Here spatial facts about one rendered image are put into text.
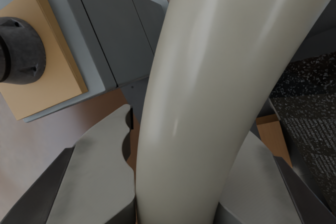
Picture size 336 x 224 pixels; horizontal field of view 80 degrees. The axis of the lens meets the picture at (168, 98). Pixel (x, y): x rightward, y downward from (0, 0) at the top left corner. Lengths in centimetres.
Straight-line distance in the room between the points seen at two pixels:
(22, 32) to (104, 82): 24
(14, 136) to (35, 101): 199
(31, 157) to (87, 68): 212
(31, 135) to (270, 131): 218
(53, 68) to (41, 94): 10
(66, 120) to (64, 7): 151
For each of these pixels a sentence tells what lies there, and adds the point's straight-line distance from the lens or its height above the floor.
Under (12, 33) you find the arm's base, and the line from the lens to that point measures 66.
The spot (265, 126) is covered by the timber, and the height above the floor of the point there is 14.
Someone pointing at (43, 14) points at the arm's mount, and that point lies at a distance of 67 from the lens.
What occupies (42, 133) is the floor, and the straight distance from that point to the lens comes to 238.
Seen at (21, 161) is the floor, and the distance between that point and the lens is 284.
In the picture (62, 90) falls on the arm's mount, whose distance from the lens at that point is 67.
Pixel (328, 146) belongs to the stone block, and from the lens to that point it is 76.
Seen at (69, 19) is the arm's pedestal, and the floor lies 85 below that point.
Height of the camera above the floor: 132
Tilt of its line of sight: 66 degrees down
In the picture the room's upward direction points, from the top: 128 degrees counter-clockwise
